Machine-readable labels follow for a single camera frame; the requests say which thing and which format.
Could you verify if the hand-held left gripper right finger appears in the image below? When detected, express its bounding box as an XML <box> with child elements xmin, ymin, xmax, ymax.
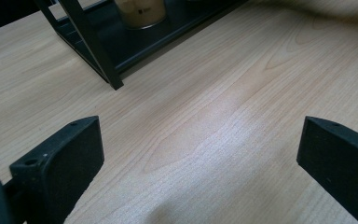
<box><xmin>296</xmin><ymin>116</ymin><xmax>358</xmax><ymax>224</ymax></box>

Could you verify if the black metal two-tier shelf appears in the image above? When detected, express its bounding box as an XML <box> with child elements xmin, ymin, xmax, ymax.
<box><xmin>34</xmin><ymin>0</ymin><xmax>250</xmax><ymax>91</ymax></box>

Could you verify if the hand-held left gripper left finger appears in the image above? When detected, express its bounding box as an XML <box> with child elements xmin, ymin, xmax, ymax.
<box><xmin>8</xmin><ymin>115</ymin><xmax>105</xmax><ymax>224</ymax></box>

